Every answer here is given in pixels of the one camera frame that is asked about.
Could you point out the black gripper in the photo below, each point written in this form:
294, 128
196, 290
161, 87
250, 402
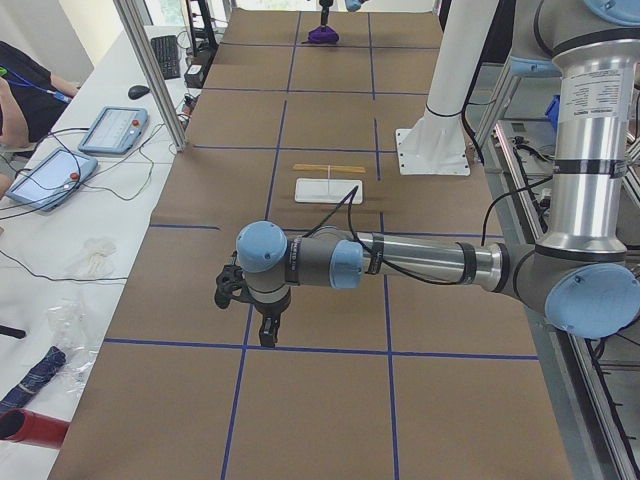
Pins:
325, 5
270, 311

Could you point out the purple towel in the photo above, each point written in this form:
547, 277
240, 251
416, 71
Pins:
323, 35

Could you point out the white wooden towel rack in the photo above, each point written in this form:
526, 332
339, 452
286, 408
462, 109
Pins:
334, 184

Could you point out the black computer box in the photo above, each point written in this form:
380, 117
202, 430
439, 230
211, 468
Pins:
194, 76

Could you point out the black keyboard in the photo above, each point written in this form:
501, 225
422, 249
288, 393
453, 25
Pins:
166, 51

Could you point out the white gloves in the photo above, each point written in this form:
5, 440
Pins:
94, 260

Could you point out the clear plastic bag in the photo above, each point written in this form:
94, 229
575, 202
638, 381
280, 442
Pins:
76, 339

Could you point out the black computer mouse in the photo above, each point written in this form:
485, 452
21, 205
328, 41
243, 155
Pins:
136, 92

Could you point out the far teach pendant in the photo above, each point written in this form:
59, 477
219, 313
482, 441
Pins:
115, 131

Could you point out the teach pendant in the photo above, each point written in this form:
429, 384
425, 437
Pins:
53, 180
115, 131

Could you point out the near teach pendant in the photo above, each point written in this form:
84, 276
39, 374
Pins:
53, 180

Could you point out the red fire extinguisher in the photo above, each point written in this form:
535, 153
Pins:
31, 428

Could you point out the seated person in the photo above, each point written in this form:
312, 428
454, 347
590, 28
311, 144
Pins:
32, 98

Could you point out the aluminium frame post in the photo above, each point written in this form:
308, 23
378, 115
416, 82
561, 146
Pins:
134, 28

